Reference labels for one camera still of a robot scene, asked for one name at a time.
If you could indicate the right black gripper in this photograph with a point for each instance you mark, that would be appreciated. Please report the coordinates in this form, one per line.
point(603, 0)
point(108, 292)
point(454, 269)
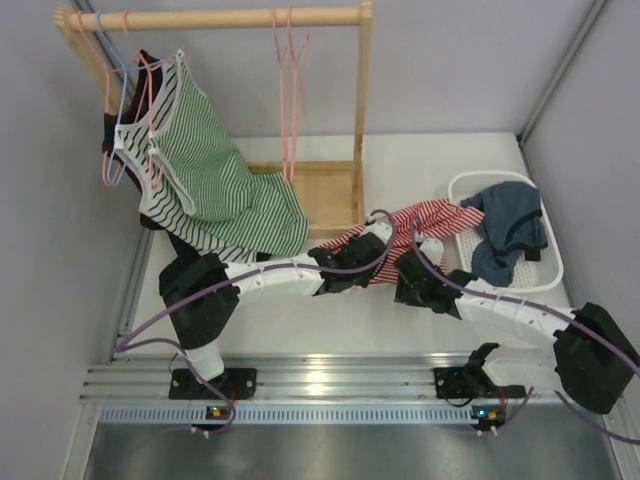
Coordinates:
point(405, 295)

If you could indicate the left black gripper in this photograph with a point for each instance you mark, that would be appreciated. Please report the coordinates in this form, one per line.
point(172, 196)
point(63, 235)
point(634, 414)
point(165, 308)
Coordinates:
point(364, 245)

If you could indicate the red striped tank top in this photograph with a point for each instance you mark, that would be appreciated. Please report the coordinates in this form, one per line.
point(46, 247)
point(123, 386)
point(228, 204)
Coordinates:
point(439, 219)

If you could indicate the pink wire hanger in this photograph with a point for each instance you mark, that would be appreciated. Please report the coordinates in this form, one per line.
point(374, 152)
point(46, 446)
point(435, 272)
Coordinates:
point(293, 89)
point(282, 55)

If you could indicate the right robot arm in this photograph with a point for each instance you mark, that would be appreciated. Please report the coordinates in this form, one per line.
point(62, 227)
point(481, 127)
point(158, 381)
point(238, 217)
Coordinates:
point(579, 352)

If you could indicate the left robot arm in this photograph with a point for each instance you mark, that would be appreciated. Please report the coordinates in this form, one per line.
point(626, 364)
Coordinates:
point(211, 288)

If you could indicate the black striped tank top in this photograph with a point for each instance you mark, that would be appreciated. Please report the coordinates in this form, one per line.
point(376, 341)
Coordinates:
point(161, 204)

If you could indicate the green striped tank top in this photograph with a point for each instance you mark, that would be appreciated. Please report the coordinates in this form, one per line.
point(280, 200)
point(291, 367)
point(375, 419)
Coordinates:
point(213, 181)

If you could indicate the pink hanger with tops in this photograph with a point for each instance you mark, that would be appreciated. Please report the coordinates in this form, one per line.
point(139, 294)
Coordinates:
point(155, 173)

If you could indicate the pink hanger far left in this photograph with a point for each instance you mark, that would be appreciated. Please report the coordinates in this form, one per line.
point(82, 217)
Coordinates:
point(112, 170)

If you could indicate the dark maroon tank top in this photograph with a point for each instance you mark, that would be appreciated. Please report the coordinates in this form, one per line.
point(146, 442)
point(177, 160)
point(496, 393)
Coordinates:
point(135, 111)

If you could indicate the wooden clothes rack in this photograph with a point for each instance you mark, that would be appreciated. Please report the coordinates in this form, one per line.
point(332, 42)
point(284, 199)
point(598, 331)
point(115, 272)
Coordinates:
point(331, 191)

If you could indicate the blue grey garment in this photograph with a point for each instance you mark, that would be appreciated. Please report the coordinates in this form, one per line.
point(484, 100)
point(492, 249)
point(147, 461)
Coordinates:
point(511, 229)

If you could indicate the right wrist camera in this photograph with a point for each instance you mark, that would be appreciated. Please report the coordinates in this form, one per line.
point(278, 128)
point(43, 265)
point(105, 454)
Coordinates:
point(432, 249)

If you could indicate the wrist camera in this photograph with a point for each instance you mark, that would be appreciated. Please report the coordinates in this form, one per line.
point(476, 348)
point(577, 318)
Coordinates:
point(432, 249)
point(380, 223)

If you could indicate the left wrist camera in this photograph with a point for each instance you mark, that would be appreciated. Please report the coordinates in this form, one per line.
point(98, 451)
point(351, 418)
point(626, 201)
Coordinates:
point(380, 223)

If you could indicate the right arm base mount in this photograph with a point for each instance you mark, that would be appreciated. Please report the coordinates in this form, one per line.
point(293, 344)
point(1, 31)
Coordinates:
point(460, 385)

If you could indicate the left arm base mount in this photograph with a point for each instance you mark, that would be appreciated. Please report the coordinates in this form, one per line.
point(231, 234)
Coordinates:
point(234, 383)

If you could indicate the aluminium mounting rail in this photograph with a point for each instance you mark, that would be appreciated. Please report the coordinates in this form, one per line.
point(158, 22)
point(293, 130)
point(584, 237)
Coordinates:
point(315, 378)

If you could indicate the perforated cable tray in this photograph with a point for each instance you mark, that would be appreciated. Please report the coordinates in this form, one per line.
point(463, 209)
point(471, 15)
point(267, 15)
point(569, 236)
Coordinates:
point(299, 414)

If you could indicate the blue wire hanger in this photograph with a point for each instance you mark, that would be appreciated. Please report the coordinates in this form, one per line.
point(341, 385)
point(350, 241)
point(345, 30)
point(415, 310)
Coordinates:
point(122, 70)

